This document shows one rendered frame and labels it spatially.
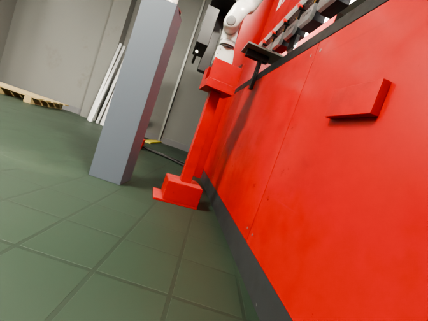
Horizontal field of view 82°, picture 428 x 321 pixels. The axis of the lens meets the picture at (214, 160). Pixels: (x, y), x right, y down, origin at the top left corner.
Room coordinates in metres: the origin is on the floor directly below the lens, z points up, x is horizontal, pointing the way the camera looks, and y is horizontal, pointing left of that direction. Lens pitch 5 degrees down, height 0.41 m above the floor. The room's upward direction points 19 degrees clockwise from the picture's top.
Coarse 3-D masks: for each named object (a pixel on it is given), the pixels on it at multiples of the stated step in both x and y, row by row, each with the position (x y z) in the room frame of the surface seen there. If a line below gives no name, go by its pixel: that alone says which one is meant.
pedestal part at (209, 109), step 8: (208, 96) 1.41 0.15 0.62; (216, 96) 1.40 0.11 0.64; (208, 104) 1.39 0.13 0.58; (216, 104) 1.40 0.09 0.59; (208, 112) 1.40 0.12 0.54; (200, 120) 1.41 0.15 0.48; (208, 120) 1.40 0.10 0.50; (200, 128) 1.39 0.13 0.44; (208, 128) 1.41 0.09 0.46; (200, 136) 1.40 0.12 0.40; (192, 144) 1.40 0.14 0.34; (200, 144) 1.40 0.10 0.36; (192, 152) 1.39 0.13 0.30; (200, 152) 1.41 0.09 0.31; (192, 160) 1.40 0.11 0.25; (184, 168) 1.40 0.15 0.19; (192, 168) 1.40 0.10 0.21; (184, 176) 1.39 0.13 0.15; (192, 176) 1.41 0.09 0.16
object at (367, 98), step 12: (360, 84) 0.54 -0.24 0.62; (372, 84) 0.51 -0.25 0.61; (384, 84) 0.48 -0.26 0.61; (336, 96) 0.61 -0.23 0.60; (348, 96) 0.56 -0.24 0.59; (360, 96) 0.52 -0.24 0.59; (372, 96) 0.49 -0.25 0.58; (384, 96) 0.48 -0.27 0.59; (336, 108) 0.59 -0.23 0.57; (348, 108) 0.55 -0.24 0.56; (360, 108) 0.51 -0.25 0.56; (372, 108) 0.48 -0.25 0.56
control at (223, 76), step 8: (216, 64) 1.31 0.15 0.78; (224, 64) 1.33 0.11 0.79; (208, 72) 1.40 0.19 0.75; (216, 72) 1.32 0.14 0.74; (224, 72) 1.33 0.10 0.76; (232, 72) 1.34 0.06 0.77; (240, 72) 1.35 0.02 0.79; (208, 80) 1.31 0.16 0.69; (216, 80) 1.32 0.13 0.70; (224, 80) 1.33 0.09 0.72; (232, 80) 1.35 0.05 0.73; (200, 88) 1.46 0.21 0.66; (208, 88) 1.37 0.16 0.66; (216, 88) 1.33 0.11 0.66; (224, 88) 1.34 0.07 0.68; (232, 88) 1.35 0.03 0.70; (224, 96) 1.45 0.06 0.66
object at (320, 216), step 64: (320, 64) 0.79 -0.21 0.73; (384, 64) 0.52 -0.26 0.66; (256, 128) 1.20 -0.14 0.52; (320, 128) 0.66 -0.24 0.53; (384, 128) 0.46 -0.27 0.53; (256, 192) 0.93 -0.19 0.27; (320, 192) 0.57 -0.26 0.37; (384, 192) 0.41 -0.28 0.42; (256, 256) 0.75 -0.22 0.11; (320, 256) 0.49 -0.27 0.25; (384, 256) 0.37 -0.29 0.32; (320, 320) 0.43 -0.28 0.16; (384, 320) 0.33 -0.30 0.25
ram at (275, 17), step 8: (288, 0) 1.91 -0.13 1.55; (296, 0) 1.70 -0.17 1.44; (304, 0) 1.53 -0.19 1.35; (272, 8) 2.36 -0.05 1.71; (280, 8) 2.05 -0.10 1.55; (288, 8) 1.83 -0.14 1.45; (296, 8) 1.64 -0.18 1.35; (272, 16) 2.25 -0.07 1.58; (280, 16) 1.97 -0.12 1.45; (272, 24) 2.14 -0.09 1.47; (280, 24) 1.88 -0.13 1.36; (264, 32) 2.33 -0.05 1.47
